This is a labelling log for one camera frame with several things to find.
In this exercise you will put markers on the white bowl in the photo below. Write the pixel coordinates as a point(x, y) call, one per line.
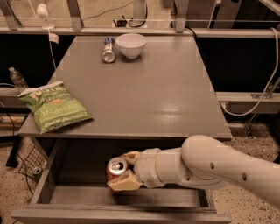
point(131, 45)

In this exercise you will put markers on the white round lamp device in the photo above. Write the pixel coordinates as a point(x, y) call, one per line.
point(43, 14)

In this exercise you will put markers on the black power adapter with cable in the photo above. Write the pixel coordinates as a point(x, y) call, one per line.
point(139, 16)

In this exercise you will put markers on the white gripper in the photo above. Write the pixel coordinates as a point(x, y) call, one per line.
point(148, 168)

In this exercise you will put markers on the green jalapeno chip bag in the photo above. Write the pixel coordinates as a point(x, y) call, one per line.
point(53, 107)

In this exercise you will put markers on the black wire basket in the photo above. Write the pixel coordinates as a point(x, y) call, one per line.
point(33, 165)

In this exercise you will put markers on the silver blue can lying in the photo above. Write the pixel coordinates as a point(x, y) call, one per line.
point(108, 53)

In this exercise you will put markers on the red coke can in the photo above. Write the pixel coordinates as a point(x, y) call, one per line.
point(116, 166)

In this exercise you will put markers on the grey cabinet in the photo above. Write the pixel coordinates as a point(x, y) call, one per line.
point(156, 100)

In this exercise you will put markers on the open grey top drawer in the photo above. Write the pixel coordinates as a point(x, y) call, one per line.
point(73, 190)

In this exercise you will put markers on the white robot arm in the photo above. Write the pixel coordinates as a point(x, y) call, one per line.
point(201, 162)

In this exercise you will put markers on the clear plastic water bottle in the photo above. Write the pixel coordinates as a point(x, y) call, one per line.
point(17, 78)

